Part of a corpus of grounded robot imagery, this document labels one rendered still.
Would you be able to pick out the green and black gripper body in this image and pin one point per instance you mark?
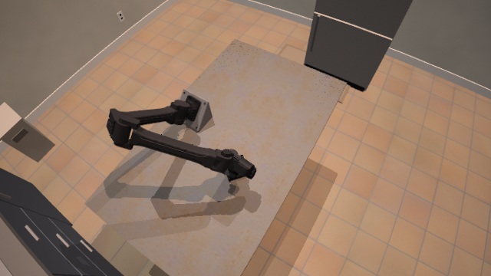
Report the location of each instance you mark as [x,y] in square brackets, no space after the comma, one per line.
[231,175]

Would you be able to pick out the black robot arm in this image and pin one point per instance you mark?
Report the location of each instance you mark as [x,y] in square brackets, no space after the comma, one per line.
[119,126]

